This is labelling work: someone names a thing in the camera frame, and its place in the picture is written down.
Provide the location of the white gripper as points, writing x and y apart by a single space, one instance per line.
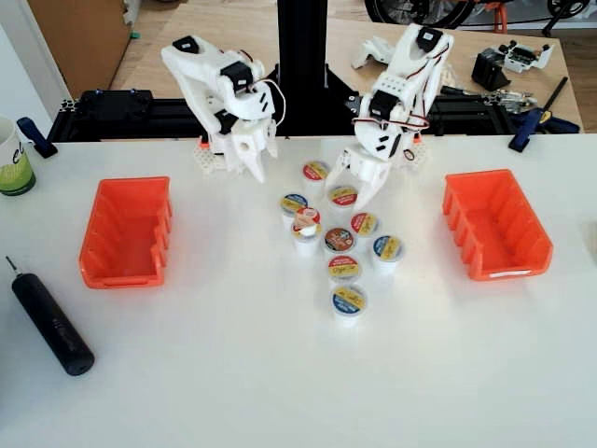
368 169
244 148

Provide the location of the red lid coffee pod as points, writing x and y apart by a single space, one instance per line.
365 222
342 195
344 267
316 171

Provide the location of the blue lid coffee pod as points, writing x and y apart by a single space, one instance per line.
293 202
305 246
350 298
388 247

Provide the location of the coffee pod with peeled lid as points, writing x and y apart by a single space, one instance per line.
309 217

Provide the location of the brown lid coffee pod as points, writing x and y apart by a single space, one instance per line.
339 239

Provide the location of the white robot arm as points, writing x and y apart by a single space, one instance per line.
410 56
196 60

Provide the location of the white printed plastic part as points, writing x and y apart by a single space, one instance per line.
368 49

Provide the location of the clear bag of small parts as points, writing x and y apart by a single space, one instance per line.
450 74

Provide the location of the orange plastic storage bin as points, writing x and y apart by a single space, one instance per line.
126 233
494 233

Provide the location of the black bicycle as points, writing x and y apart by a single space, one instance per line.
396 14

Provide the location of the black printed plastic part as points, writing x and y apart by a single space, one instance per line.
490 70

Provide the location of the metal hand tools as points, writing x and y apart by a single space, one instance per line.
513 100

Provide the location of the blue black bar clamp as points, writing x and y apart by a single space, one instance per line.
524 128

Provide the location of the white crumpled sheet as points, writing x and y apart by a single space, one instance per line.
130 9

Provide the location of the brown wooden cabinet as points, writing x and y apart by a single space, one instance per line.
79 42

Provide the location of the orange stand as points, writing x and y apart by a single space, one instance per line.
501 16

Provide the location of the white and green mug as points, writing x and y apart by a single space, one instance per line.
14 172

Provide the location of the black electric screwdriver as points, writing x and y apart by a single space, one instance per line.
51 322

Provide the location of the black aluminium frame rail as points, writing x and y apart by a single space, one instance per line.
163 116

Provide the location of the black aluminium frame post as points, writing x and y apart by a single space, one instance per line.
315 28

